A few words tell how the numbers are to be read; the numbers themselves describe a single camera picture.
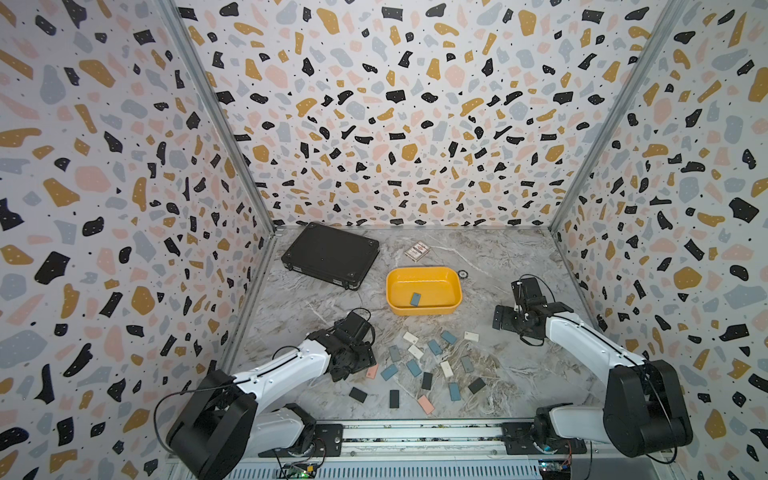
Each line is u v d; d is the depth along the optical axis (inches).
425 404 31.3
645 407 16.6
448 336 36.7
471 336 36.4
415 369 33.8
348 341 26.3
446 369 33.6
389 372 33.6
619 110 34.8
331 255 43.2
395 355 34.6
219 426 15.9
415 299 39.5
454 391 32.3
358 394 32.1
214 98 33.0
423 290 40.9
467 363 34.5
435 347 35.4
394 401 31.4
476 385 32.6
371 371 33.0
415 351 34.8
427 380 32.9
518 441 29.0
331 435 29.4
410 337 36.2
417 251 44.5
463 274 42.6
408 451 28.9
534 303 27.5
